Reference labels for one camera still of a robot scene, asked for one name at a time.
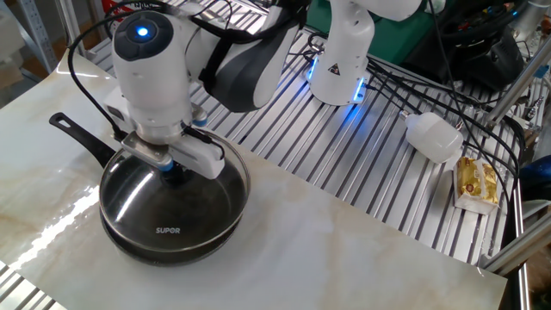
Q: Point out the white plastic bottle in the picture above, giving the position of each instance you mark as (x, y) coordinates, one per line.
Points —
(432, 138)

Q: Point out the dark blue shiny object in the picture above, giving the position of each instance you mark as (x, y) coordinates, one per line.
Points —
(538, 178)

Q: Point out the green mat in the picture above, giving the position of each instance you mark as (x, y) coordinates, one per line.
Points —
(400, 43)

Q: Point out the grey metal cylinder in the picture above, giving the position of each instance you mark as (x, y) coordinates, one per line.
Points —
(531, 17)

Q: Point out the white marble pattern mat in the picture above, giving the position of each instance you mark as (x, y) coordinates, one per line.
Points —
(344, 241)

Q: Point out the glass lid with black knob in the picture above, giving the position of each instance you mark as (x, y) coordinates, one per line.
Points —
(172, 215)

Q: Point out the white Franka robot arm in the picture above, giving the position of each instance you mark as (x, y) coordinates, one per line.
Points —
(150, 77)

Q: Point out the yellow snack packet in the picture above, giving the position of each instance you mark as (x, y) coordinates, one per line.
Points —
(473, 183)

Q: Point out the grey perforated shelf upright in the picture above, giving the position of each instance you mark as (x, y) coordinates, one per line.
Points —
(39, 39)

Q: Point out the red and white sign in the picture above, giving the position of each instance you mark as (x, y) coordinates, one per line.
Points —
(113, 5)

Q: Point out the black frying pan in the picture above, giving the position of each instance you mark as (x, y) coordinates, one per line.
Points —
(82, 138)

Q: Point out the aluminium profile post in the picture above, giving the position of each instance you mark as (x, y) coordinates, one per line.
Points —
(514, 88)
(73, 30)
(521, 245)

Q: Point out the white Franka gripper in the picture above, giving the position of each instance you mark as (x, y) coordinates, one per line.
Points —
(202, 161)

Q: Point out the black racing wheel controller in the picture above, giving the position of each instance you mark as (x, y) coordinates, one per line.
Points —
(495, 64)

